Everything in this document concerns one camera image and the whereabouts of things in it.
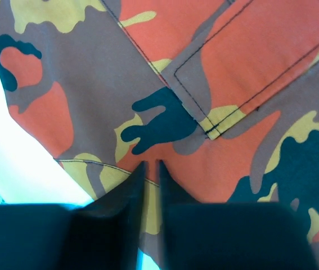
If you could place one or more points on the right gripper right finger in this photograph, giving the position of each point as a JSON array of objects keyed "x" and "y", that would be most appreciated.
[{"x": 175, "y": 200}]

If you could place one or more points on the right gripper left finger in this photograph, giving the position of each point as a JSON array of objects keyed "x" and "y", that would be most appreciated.
[{"x": 105, "y": 233}]

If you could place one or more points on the orange camouflage trousers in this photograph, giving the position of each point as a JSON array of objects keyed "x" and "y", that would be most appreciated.
[{"x": 226, "y": 92}]

